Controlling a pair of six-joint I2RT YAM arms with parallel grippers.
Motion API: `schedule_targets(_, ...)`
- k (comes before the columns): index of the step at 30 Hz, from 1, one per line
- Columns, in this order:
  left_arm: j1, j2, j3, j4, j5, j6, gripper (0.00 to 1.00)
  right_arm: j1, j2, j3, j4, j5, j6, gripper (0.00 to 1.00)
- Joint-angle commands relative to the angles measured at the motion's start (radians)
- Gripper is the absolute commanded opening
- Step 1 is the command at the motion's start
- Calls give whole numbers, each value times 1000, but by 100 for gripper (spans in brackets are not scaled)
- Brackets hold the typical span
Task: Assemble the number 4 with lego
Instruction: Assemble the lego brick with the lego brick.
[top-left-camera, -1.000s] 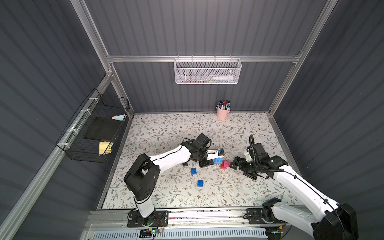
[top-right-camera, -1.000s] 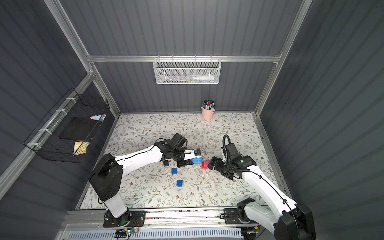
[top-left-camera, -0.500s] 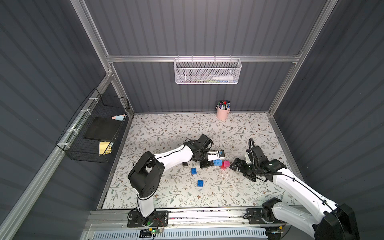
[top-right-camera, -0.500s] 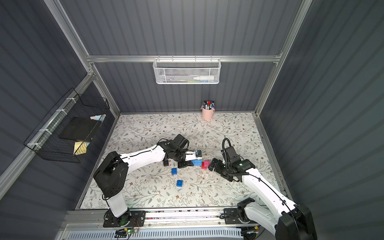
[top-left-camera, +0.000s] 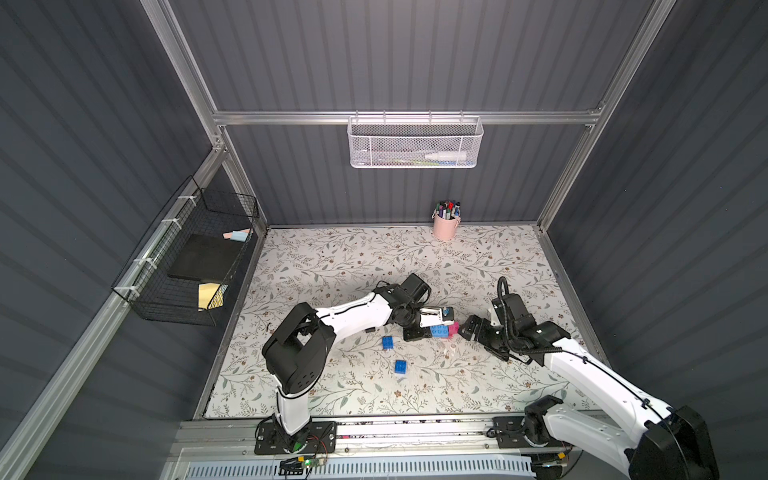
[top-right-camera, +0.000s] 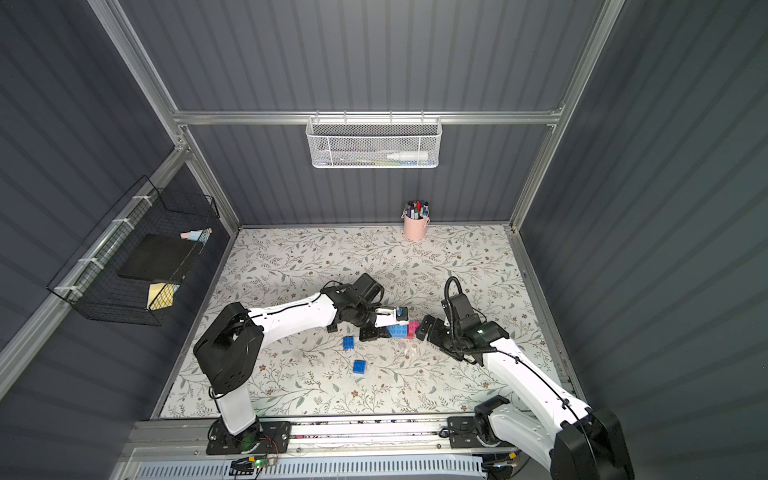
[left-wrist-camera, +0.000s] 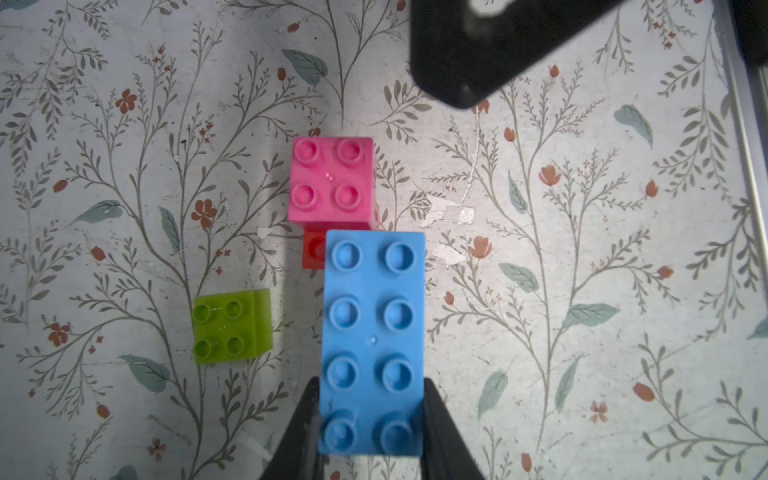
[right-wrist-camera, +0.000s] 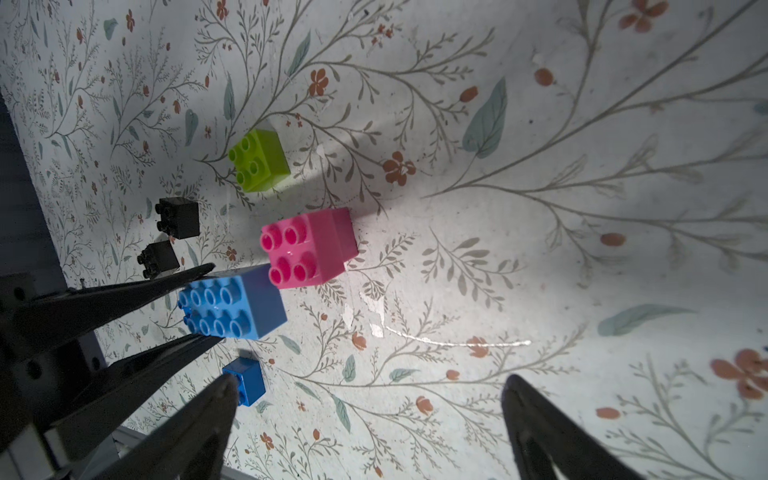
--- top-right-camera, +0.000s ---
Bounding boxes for pink metal pen bucket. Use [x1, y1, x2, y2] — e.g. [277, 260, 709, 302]
[403, 216, 430, 242]

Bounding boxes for white bottle in basket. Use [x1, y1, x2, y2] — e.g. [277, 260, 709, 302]
[387, 151, 429, 163]

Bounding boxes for yellow sticky note pad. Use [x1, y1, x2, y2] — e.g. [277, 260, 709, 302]
[147, 283, 180, 311]

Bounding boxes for pink lego brick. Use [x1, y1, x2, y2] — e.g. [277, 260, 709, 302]
[407, 321, 419, 339]

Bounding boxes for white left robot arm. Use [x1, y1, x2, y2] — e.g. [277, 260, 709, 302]
[193, 286, 409, 436]

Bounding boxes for black wire side basket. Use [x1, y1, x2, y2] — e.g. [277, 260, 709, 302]
[48, 182, 219, 326]

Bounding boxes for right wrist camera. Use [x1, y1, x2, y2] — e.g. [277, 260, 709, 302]
[442, 276, 482, 338]

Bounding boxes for markers in bucket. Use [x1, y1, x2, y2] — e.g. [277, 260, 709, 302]
[402, 201, 430, 220]

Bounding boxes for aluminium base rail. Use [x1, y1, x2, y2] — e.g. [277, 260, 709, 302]
[119, 404, 556, 462]

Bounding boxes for black notebook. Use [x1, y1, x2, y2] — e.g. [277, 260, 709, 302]
[117, 234, 204, 284]

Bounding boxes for white wire wall basket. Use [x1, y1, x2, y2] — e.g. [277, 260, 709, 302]
[305, 117, 443, 169]

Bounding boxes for light blue long lego brick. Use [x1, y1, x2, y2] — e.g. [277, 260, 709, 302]
[387, 325, 408, 338]

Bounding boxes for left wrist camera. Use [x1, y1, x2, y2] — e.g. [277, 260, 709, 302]
[352, 273, 385, 305]

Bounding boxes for blue lego brick lower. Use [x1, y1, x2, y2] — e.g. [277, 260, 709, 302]
[352, 359, 367, 375]

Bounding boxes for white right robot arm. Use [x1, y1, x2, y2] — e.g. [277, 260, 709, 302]
[416, 315, 635, 479]

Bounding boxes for pastel sticky notes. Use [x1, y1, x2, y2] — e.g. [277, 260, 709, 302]
[180, 228, 212, 243]

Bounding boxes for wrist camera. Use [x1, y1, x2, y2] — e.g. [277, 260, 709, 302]
[442, 276, 482, 338]
[352, 273, 385, 305]

